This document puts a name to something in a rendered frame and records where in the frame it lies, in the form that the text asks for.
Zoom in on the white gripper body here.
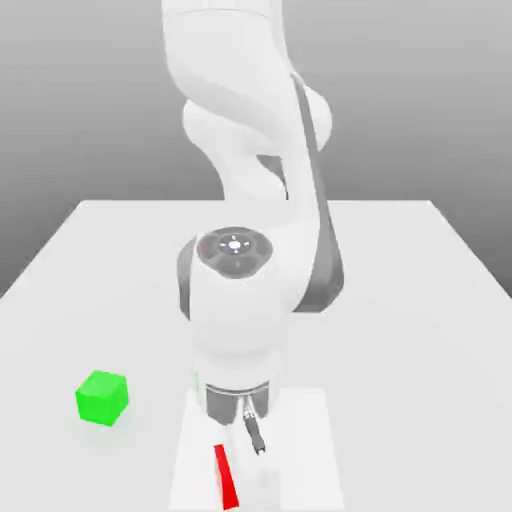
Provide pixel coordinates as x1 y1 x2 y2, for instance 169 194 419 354
218 418 283 512

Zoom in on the small red cube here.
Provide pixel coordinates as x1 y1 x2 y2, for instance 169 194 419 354
213 443 241 512

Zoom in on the small green cube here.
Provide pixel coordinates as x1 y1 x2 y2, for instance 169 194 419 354
74 369 131 428

